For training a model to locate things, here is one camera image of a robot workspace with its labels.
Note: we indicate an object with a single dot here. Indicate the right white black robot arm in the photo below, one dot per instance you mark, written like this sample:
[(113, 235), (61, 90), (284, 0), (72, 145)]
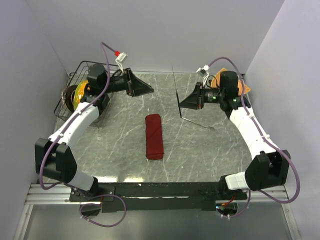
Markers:
[(268, 167)]

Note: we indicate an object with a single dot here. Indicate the blue handled knife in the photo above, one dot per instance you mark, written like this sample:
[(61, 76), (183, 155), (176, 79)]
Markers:
[(176, 92)]

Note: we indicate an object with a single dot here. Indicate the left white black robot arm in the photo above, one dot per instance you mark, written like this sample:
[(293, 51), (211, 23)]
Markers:
[(53, 155)]

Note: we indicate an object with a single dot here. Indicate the black wire dish rack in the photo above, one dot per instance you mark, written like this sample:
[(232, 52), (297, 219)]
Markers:
[(74, 78)]

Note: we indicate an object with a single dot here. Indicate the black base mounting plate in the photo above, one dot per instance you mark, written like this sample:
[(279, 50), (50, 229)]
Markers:
[(153, 196)]

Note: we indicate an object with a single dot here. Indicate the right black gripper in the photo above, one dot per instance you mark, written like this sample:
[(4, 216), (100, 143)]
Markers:
[(194, 100)]

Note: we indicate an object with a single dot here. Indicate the orange woven fan basket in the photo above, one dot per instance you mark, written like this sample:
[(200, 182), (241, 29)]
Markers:
[(215, 83)]

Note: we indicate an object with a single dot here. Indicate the dark red cloth napkin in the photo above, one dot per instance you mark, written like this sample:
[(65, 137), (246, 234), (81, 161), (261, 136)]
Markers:
[(154, 137)]

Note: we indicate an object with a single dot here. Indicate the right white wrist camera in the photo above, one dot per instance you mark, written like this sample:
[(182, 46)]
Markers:
[(204, 73)]

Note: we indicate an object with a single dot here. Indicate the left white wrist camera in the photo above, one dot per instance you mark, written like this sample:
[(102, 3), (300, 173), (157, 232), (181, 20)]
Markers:
[(120, 58)]

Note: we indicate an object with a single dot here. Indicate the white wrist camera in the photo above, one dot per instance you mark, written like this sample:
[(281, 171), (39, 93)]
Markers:
[(120, 58), (204, 73)]

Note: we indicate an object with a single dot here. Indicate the yellow green plate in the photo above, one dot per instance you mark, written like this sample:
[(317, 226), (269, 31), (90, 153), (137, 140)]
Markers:
[(79, 93)]

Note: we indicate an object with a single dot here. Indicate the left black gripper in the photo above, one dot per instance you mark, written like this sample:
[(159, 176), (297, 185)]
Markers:
[(137, 87)]

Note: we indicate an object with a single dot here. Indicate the dark brown plate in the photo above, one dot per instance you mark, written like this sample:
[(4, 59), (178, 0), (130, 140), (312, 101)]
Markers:
[(67, 97)]

